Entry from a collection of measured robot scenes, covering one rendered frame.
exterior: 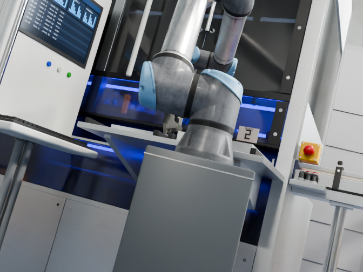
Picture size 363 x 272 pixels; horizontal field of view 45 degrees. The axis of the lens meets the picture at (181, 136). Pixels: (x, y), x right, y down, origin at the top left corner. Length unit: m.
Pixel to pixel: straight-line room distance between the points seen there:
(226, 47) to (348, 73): 4.25
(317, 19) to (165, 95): 1.00
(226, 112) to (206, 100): 0.06
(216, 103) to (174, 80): 0.12
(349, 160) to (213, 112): 4.50
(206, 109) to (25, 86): 0.99
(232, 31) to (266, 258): 0.84
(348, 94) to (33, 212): 4.29
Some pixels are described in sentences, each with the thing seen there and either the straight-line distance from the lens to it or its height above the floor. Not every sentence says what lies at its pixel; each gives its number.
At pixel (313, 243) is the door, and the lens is 5.34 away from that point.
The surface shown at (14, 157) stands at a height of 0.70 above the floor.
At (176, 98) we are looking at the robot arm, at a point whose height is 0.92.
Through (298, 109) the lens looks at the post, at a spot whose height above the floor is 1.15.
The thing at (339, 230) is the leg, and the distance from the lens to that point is 1.83.
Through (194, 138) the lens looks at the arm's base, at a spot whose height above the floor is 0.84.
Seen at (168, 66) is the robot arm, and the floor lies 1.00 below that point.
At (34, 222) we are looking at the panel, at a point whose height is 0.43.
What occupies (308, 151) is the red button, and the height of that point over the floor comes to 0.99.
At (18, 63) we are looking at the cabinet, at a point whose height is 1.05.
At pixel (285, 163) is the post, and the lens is 1.73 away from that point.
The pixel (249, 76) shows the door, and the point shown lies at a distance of 1.87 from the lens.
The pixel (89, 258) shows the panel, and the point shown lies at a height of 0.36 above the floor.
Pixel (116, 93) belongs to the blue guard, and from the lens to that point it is 2.08.
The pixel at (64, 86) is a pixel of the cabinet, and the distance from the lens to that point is 2.00.
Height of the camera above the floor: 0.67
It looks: 9 degrees up
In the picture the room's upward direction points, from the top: 15 degrees clockwise
